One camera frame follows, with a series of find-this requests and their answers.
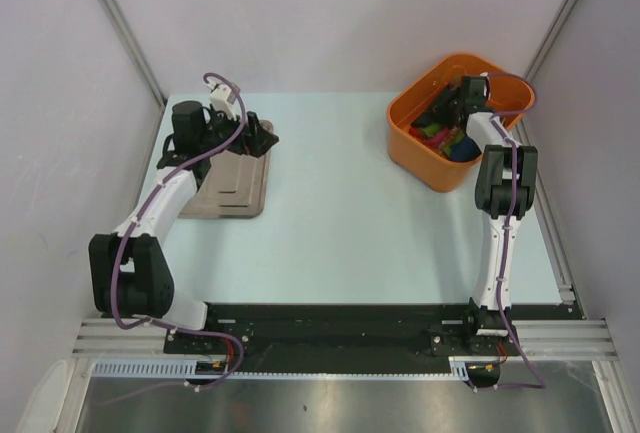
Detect white cable duct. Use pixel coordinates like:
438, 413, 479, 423
91, 358, 499, 382

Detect blue rolled napkin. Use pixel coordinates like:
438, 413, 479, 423
449, 136, 481, 163

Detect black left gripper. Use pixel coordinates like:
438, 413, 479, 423
198, 105, 277, 158

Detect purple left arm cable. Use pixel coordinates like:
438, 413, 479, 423
97, 71, 248, 406

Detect green rolled napkin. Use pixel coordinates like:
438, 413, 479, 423
419, 122, 449, 138

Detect silver metal tray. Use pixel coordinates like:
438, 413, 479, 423
172, 110, 275, 220

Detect orange plastic bin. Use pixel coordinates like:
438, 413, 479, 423
387, 53, 537, 193

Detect aluminium frame profile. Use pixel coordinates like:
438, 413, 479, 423
514, 320, 618, 361

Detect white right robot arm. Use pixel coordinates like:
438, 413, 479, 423
429, 73, 538, 354

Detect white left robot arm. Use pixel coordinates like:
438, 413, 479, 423
88, 100, 279, 353

